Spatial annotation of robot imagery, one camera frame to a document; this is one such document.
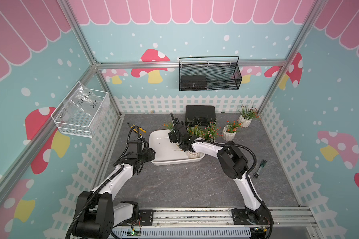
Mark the orange flower pot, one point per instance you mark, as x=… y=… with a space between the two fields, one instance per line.
x=194 y=129
x=169 y=126

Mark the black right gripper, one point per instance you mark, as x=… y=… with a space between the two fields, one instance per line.
x=171 y=136

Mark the yellow handled pliers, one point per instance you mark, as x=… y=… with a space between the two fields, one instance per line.
x=139 y=129

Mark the grass pot far corner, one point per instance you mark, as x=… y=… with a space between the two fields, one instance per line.
x=248 y=113

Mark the orange flower pot front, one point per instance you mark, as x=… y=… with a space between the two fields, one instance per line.
x=169 y=126

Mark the clear acrylic wall bin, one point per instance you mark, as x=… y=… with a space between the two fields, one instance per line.
x=82 y=111

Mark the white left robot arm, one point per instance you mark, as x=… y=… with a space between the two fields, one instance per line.
x=95 y=214

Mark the pink flower pot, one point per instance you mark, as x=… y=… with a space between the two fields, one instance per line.
x=210 y=132

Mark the black plastic tool case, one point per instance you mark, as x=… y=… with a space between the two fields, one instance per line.
x=199 y=115

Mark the black wire mesh basket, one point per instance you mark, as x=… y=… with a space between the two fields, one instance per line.
x=222 y=72

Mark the white plastic storage box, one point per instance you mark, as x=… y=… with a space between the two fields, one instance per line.
x=168 y=153

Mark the green tool on table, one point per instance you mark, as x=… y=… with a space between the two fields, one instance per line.
x=261 y=166

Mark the black box in basket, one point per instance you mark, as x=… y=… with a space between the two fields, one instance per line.
x=193 y=83

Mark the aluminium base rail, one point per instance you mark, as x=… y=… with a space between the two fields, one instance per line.
x=214 y=223

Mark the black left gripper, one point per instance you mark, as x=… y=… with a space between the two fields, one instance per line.
x=150 y=155

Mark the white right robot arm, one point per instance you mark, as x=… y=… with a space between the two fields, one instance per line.
x=236 y=161

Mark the red flower pot rear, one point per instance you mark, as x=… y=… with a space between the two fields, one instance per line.
x=229 y=131

